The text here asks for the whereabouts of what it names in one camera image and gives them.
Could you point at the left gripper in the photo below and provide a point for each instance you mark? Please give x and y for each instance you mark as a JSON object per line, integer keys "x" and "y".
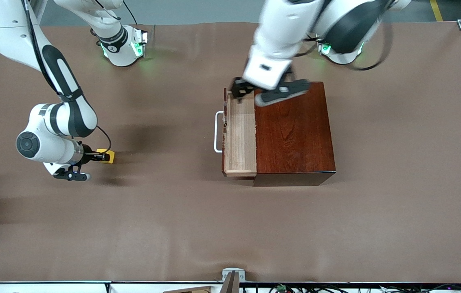
{"x": 239, "y": 87}

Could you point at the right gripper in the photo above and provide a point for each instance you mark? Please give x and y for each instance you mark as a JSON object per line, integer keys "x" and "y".
{"x": 87, "y": 155}

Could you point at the yellow block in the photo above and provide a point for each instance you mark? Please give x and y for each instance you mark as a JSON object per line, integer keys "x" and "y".
{"x": 110, "y": 156}

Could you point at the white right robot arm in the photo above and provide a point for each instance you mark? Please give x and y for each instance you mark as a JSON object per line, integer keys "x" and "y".
{"x": 6, "y": 24}

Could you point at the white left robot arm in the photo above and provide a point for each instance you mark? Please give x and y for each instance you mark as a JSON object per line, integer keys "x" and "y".
{"x": 287, "y": 24}

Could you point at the dark red wooden cabinet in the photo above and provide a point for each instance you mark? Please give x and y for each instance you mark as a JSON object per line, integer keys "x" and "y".
{"x": 295, "y": 138}

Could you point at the brown table cover sheet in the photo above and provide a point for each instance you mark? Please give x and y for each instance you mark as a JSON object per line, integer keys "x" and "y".
{"x": 153, "y": 211}

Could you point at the tan board piece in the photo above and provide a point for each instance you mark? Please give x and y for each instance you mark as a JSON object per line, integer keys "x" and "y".
{"x": 194, "y": 290}

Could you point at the grey metal camera bracket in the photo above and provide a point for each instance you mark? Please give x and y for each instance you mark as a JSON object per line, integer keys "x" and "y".
{"x": 233, "y": 273}

